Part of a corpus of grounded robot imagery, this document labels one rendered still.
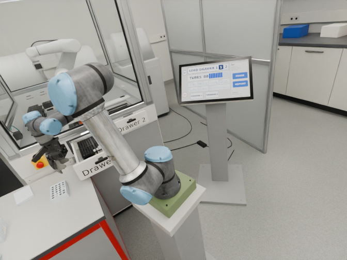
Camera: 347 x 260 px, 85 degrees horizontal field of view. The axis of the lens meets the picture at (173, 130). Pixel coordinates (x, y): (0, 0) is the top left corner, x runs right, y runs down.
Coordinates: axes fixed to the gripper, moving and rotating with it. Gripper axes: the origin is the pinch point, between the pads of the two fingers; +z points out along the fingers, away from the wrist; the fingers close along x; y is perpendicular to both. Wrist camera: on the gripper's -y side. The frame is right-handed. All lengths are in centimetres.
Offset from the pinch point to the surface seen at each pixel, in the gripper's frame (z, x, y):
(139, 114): -1, 45, 48
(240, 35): -34, 97, 161
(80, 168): 0.6, -3.3, 11.4
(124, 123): 1, 40, 35
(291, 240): 90, -32, 133
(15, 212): 14.2, -8.2, -28.9
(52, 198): 11.1, -8.8, -7.1
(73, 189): 14.2, -2.2, 1.2
